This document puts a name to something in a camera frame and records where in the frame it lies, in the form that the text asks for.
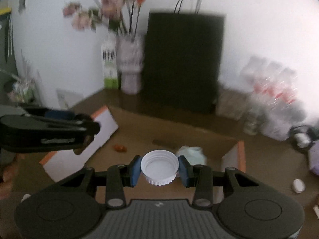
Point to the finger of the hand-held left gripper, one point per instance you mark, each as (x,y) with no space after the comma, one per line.
(57,114)
(86,128)

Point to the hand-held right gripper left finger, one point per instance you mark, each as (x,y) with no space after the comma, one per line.
(135,170)

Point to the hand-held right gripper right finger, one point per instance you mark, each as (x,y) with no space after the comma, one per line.
(183,170)

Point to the white ribbed bottle cap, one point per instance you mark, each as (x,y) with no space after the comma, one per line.
(159,180)

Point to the cardboard box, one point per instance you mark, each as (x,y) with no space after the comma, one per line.
(174,132)

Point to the brown wooden desktop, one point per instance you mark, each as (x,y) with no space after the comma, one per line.
(269,159)

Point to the pale blue soft item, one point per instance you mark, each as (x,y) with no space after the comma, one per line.
(192,154)

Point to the white paper sheet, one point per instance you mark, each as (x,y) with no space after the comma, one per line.
(68,99)

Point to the small red object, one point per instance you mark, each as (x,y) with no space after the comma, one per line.
(121,148)

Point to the plastic wrapped bundle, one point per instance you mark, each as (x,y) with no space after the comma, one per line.
(22,89)

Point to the white and green milk carton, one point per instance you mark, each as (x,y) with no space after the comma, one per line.
(109,67)

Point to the fuzzy grey-pink vase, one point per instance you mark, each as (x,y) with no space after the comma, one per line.
(129,62)

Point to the clear glass cup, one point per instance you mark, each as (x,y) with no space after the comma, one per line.
(251,127)

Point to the clear jar of seeds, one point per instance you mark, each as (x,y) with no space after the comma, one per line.
(230,104)

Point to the dark green panel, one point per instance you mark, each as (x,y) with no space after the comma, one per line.
(5,42)

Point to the black paper bag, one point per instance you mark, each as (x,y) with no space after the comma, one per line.
(182,62)

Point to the small white lid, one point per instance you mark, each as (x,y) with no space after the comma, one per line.
(298,186)

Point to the cluster of clear water bottles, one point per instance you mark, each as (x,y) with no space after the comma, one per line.
(274,92)

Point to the dried pink flower bouquet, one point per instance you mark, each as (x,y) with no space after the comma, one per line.
(109,3)

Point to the purple packet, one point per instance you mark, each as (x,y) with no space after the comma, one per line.
(315,161)

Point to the small wall picture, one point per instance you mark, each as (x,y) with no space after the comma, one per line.
(22,1)

